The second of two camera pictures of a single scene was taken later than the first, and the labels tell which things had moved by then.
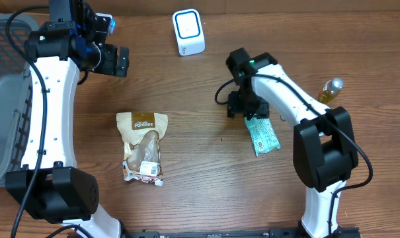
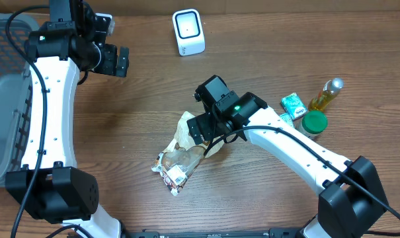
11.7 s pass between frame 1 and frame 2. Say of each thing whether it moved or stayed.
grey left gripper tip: stayed
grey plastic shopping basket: stayed
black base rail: stayed
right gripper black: moved
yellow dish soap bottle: stayed
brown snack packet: moved
